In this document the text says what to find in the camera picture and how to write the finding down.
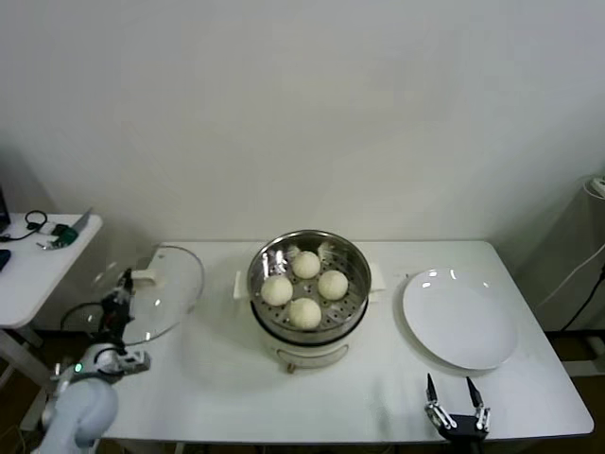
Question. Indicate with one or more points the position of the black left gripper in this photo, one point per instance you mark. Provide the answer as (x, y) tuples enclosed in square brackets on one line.
[(115, 317)]

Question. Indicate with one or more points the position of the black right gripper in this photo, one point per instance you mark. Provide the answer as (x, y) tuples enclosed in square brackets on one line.
[(463, 425)]

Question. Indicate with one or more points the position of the white steamed baozi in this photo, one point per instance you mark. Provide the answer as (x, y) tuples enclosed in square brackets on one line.
[(305, 313), (276, 289), (305, 264), (332, 285)]

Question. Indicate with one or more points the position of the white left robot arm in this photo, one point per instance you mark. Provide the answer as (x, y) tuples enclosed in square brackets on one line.
[(80, 411)]

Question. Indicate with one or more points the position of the stainless steel steamer basket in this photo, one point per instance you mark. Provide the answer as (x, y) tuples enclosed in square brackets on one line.
[(354, 269)]

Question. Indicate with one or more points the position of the white side table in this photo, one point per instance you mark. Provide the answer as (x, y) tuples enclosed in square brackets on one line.
[(42, 284)]

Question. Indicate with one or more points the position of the green tool holder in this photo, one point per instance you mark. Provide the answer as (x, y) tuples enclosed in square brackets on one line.
[(63, 234)]

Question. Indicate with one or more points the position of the grey hand saw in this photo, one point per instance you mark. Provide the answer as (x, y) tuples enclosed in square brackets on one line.
[(85, 218)]

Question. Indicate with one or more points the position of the white ceramic plate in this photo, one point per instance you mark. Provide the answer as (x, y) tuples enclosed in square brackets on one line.
[(454, 317)]

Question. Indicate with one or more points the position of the silver hex keys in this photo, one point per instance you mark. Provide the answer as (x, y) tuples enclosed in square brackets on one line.
[(45, 245)]

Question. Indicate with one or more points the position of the dark blue object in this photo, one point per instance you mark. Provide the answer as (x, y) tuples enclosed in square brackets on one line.
[(3, 260)]

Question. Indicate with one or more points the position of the white metal stand base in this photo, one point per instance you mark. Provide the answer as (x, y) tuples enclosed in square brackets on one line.
[(588, 366)]

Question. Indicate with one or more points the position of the dark laptop edge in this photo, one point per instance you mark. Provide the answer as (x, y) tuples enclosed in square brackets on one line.
[(3, 210)]

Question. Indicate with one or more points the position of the white power strip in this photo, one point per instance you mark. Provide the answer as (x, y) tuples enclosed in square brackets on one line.
[(596, 185)]

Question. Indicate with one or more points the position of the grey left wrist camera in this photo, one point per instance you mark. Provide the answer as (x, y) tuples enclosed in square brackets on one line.
[(136, 361)]

